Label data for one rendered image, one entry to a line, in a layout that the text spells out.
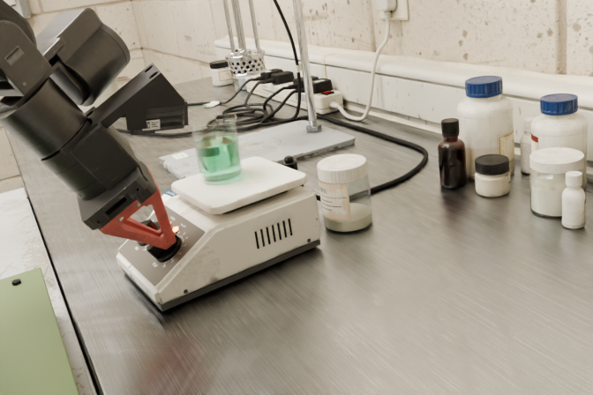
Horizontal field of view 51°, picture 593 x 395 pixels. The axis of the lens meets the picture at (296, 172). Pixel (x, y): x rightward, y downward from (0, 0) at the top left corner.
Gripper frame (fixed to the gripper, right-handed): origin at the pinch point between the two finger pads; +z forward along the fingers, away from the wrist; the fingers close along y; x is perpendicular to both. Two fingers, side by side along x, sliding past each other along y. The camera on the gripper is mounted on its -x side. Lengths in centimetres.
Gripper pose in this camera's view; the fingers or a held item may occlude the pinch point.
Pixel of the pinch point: (165, 237)
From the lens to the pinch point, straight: 65.7
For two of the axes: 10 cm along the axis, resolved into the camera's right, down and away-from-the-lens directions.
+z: 5.2, 6.8, 5.2
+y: -3.8, -3.6, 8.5
